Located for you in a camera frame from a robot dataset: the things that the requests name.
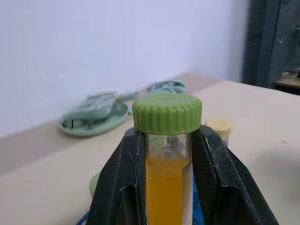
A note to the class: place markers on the dark grey metal cabinet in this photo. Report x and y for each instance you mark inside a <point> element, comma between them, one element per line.
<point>272,44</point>

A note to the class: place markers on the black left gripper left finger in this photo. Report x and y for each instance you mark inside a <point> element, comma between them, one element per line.
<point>117,178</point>

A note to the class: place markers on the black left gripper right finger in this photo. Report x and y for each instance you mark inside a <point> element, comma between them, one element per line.
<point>222,173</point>

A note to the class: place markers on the green cloth on plate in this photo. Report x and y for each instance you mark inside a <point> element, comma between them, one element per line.
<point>93,109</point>

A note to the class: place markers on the test tube cream cap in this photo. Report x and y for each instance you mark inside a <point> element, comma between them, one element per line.
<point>219,127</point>

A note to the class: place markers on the yellow test tube green cap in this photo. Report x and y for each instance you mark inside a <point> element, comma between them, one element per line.
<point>167,114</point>

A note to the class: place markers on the teal crumpled cloth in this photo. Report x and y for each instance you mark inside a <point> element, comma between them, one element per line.
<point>167,86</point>

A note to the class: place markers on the test tube pale green cap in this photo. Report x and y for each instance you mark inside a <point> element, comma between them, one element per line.
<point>95,181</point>

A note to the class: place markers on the pale green round plate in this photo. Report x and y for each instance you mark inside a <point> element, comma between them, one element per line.
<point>93,123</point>

